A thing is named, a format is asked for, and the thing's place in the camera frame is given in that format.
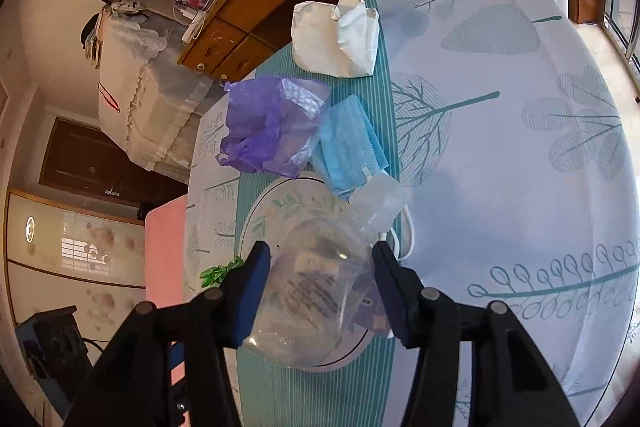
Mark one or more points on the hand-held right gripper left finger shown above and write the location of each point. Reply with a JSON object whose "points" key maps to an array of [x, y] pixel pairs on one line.
{"points": [[250, 297]]}

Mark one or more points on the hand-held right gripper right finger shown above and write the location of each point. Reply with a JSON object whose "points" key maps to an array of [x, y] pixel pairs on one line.
{"points": [[395, 302]]}

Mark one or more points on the clear plastic bottle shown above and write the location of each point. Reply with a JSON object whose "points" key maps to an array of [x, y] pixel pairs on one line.
{"points": [[320, 267]]}

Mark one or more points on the purple plastic bag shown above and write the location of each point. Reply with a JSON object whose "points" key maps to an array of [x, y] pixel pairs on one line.
{"points": [[265, 127]]}

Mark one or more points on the white paper bag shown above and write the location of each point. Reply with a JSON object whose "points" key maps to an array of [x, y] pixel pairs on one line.
{"points": [[320, 42]]}

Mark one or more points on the green plastic wrapper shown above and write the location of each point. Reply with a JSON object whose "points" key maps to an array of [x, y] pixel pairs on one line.
{"points": [[217, 274]]}

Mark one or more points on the pink blanket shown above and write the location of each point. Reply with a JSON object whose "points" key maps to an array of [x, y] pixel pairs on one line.
{"points": [[165, 247]]}

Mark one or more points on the blue face mask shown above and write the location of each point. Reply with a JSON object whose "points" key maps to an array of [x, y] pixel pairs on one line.
{"points": [[345, 142]]}

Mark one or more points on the leaf print teal striped tablecloth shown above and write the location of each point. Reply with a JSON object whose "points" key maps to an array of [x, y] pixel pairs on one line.
{"points": [[500, 157]]}

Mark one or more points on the floral sliding door cabinet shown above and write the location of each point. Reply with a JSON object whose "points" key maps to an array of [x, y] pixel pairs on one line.
{"points": [[75, 257]]}

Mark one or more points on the blue black box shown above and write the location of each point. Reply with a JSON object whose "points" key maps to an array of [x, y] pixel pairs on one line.
{"points": [[50, 347]]}

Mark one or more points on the dark wooden door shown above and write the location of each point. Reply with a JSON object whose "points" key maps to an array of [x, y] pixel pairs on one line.
{"points": [[90, 157]]}

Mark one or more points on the white lace furniture cover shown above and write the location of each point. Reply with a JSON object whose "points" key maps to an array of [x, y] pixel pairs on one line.
{"points": [[150, 97]]}

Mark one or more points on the black hat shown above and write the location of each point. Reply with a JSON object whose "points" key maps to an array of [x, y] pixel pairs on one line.
{"points": [[90, 29]]}

